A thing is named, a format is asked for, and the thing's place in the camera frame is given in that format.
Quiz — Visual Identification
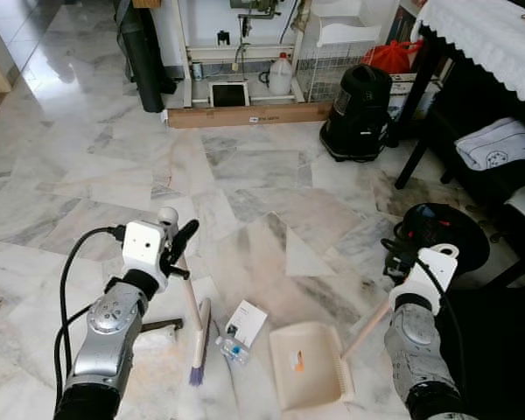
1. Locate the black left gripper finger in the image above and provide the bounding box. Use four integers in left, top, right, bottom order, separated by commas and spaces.
169, 220, 200, 262

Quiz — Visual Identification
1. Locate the beige broom with purple bristles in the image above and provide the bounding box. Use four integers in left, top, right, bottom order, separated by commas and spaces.
157, 206, 214, 387

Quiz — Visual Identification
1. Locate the crushed clear plastic bottle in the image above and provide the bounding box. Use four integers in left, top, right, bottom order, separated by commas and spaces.
216, 328, 251, 365

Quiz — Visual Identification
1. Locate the beige long-handled dustpan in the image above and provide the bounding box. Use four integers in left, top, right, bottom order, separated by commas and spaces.
269, 297, 395, 412

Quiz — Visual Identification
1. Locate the black round floor appliance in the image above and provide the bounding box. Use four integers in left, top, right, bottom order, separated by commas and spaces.
401, 203, 490, 274

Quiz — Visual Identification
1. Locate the small white carton box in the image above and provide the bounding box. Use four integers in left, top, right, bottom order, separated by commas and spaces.
227, 300, 269, 347

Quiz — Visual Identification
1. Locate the black fabric seat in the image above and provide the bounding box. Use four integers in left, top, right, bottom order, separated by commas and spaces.
436, 261, 525, 420

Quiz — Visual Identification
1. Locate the long brown cardboard box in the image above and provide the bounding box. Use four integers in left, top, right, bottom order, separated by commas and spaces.
165, 101, 334, 130

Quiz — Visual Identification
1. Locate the black canister vacuum cleaner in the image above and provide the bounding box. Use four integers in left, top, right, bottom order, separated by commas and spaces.
319, 64, 396, 164

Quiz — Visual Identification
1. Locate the white framed tablet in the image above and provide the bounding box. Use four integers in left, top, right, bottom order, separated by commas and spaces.
208, 80, 251, 109

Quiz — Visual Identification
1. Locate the white folded cloth cushion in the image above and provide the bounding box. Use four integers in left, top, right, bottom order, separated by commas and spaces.
455, 117, 525, 172

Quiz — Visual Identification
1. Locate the tall black rolled bag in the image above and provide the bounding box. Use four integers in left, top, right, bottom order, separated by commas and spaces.
115, 0, 179, 114

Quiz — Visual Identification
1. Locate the white plastic jug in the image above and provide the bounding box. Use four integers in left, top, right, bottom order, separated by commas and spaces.
267, 52, 296, 96

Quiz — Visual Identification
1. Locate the red plastic bag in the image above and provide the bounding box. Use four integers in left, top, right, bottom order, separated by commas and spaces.
362, 39, 423, 76

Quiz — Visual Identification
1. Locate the white lace tablecloth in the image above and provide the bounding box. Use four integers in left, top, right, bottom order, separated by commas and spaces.
416, 0, 525, 112

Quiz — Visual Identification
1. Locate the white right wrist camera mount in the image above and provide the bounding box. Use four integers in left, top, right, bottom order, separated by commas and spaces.
389, 244, 461, 316

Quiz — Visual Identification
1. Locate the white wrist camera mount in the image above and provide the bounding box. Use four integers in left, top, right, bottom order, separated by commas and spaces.
121, 220, 172, 291
389, 244, 461, 316

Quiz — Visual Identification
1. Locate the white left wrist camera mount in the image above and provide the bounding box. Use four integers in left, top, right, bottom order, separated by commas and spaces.
121, 220, 172, 291

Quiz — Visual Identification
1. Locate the black table frame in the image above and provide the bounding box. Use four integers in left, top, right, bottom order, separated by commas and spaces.
394, 24, 525, 211

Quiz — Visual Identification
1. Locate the white sewing table frame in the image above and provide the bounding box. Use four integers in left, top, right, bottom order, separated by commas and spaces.
175, 0, 309, 109

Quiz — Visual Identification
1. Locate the white wire basket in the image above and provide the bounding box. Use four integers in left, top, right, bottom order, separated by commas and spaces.
295, 39, 369, 102

